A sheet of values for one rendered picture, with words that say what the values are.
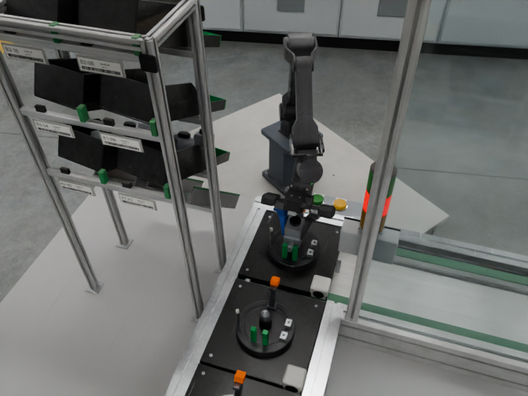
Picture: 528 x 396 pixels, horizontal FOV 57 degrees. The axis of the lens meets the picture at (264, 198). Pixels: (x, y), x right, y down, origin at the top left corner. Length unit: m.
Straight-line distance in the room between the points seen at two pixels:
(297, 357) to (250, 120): 1.09
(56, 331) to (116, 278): 0.21
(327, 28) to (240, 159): 2.62
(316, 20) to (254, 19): 0.51
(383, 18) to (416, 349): 3.29
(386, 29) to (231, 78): 1.32
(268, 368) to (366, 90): 2.93
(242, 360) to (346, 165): 0.88
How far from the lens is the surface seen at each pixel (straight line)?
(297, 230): 1.24
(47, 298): 1.52
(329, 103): 3.65
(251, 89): 3.79
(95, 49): 0.88
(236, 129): 1.94
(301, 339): 1.20
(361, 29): 4.27
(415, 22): 0.74
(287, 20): 4.27
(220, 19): 4.37
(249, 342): 1.17
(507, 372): 1.33
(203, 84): 1.02
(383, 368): 1.32
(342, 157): 1.82
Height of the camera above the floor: 2.01
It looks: 45 degrees down
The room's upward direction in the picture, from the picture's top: 1 degrees counter-clockwise
